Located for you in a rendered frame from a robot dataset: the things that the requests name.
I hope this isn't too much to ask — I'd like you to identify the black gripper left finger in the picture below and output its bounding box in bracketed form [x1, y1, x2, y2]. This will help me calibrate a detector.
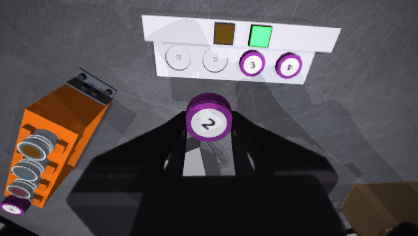
[80, 111, 187, 177]

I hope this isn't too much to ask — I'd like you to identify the white threaded tube neck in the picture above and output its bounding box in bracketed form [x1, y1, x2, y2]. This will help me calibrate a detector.
[17, 134, 53, 161]

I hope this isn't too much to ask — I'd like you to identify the brown cardboard box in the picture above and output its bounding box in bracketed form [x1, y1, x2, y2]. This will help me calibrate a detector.
[340, 181, 418, 236]

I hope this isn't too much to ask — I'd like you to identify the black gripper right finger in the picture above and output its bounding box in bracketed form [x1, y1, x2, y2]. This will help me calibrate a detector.
[231, 111, 339, 196]

